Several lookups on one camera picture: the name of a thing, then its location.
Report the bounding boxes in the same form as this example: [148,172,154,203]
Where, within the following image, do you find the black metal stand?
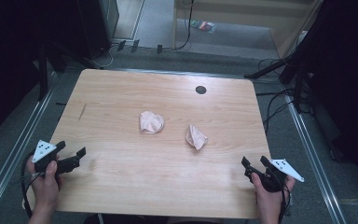
[37,43,66,101]
[244,46,311,114]

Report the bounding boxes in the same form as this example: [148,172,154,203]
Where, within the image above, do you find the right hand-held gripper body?
[245,159,305,193]

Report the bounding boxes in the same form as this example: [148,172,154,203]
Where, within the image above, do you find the person's right hand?
[251,172,296,217]

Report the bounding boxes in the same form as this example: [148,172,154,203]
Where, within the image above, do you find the black floor cables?
[255,57,313,134]

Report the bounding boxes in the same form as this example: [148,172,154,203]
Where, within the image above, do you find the right hand-held gripper cable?
[278,183,293,224]

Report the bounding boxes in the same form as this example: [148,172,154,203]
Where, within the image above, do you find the person's left hand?
[26,155,63,216]

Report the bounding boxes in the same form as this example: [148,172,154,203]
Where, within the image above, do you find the hand-held gripper cable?
[20,151,45,218]
[278,183,293,224]

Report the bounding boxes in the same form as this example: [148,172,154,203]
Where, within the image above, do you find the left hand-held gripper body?
[32,139,81,175]

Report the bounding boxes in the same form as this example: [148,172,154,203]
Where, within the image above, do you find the person's dark pants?
[83,213,225,224]

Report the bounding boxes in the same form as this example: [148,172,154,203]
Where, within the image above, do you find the colourful packet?
[190,20,216,35]

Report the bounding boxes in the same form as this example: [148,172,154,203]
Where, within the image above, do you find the left hand-held gripper cable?
[20,151,45,218]

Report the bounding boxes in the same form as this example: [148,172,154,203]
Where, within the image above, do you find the black hanging cable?
[167,0,196,51]

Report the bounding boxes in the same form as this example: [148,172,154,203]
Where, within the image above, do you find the white floor cable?
[88,45,119,70]

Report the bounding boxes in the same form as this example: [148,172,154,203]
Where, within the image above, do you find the black cabinet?
[76,0,120,60]

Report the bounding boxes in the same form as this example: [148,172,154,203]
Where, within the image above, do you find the aluminium floor rail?
[0,70,59,220]
[283,93,347,224]

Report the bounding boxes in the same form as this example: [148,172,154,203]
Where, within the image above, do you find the pink sock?
[185,123,210,151]
[139,110,166,135]

